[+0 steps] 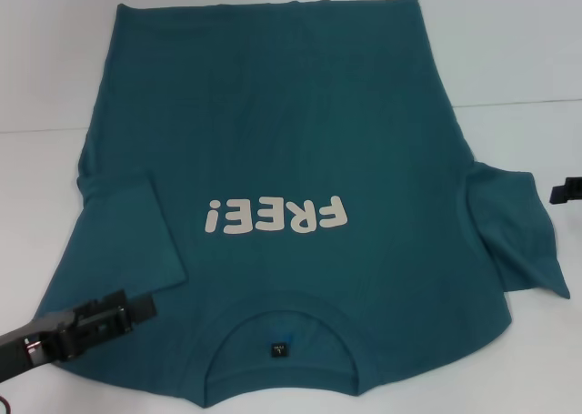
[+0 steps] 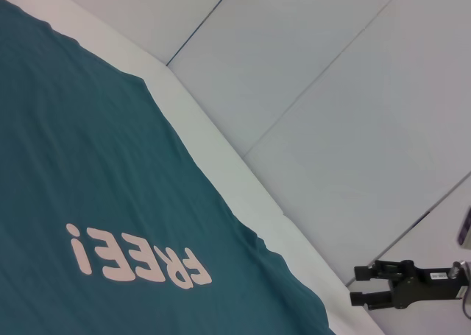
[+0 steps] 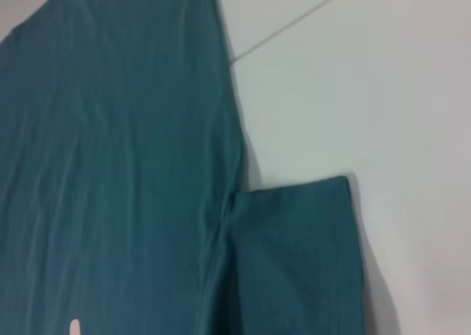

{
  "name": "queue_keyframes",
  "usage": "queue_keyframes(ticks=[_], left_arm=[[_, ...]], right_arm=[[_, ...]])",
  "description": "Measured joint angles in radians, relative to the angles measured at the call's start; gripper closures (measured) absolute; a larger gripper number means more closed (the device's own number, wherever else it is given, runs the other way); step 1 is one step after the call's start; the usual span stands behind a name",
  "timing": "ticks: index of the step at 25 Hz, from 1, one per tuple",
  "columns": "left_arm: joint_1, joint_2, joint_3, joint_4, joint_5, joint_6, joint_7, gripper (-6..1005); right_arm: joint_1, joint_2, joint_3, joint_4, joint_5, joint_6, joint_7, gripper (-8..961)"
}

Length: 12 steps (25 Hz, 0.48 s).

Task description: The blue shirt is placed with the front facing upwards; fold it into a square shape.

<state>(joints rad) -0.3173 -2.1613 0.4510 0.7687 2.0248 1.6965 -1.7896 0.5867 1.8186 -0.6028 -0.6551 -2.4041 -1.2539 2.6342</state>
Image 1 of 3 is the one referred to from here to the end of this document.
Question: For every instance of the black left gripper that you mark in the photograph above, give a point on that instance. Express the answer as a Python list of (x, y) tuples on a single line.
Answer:
[(68, 334)]

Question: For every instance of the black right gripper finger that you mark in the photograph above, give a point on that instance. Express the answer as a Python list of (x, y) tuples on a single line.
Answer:
[(564, 192)]

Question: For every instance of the teal t-shirt with FREE print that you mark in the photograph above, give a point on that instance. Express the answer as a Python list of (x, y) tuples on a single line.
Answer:
[(273, 114)]

